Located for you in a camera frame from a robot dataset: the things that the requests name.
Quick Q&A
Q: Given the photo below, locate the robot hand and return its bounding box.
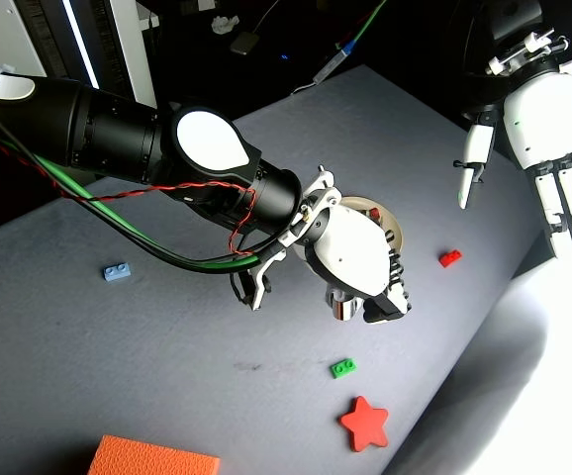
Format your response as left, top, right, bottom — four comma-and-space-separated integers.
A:
453, 58, 572, 261
304, 202, 413, 326

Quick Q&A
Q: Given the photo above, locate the beige round plate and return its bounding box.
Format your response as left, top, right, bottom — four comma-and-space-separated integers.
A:
337, 196, 406, 253

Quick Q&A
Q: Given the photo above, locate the green toy brick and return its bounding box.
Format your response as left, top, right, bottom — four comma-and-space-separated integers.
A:
330, 357, 358, 380

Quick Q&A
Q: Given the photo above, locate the red star block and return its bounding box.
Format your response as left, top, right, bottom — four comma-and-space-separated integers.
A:
338, 395, 391, 453

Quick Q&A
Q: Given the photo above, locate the grey power adapter bar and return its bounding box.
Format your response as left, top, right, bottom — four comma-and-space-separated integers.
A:
313, 47, 351, 84

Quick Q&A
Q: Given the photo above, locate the grey table cloth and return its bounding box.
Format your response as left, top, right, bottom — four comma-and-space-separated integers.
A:
0, 63, 549, 475

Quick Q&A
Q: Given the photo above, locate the white backdrop sheet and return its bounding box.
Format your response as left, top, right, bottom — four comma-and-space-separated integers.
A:
382, 241, 572, 475

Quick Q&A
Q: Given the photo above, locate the small grey box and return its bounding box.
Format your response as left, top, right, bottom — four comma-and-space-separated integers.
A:
229, 32, 261, 56

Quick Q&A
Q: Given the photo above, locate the light blue toy brick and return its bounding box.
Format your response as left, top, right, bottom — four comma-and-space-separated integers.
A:
102, 261, 134, 283

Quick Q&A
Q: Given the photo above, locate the crumpled white paper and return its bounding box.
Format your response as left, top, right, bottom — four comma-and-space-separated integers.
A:
210, 14, 241, 36

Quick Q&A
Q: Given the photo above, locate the orange foam block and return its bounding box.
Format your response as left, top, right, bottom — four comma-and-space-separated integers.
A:
86, 434, 222, 475

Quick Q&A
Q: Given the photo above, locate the green cable with blue connector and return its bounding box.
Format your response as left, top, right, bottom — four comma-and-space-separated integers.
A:
335, 0, 389, 54

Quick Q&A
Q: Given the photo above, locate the white cabinet frame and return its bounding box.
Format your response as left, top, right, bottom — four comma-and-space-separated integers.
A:
0, 0, 158, 109

